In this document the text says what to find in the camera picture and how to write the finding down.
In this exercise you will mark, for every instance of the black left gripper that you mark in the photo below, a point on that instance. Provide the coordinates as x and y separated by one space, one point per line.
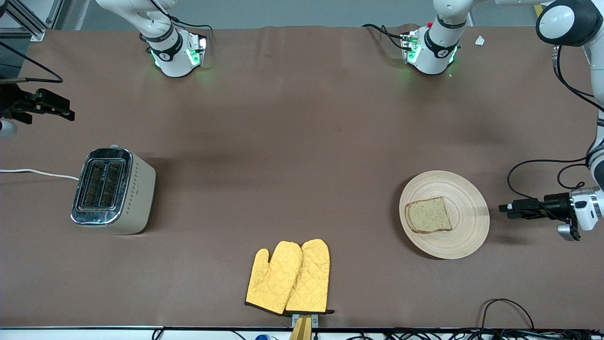
557 205

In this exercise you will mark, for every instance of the brown table cover mat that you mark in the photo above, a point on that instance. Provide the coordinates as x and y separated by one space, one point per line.
306 141

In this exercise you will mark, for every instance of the round wooden plate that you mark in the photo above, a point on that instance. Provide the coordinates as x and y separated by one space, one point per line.
467 222

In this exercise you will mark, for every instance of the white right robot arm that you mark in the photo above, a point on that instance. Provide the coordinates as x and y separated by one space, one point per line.
171 59

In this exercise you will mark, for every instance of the beige chrome toaster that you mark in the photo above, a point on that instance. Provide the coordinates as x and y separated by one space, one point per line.
134 198

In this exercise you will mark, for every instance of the grey metal bracket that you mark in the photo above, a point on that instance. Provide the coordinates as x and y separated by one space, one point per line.
314 319

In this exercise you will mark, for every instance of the white paper scrap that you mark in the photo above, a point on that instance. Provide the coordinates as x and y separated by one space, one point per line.
480 40

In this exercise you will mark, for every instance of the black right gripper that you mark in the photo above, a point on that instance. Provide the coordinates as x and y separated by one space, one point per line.
10 100

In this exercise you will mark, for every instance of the brown toast slice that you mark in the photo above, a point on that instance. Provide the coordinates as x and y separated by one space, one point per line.
428 216

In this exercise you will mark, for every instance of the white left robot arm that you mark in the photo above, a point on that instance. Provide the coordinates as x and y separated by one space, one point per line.
566 21

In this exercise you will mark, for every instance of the yellow quilted oven mitt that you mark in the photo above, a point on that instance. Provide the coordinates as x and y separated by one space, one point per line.
271 278
311 278

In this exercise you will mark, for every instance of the aluminium frame profile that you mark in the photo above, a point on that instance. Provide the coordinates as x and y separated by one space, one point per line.
28 21

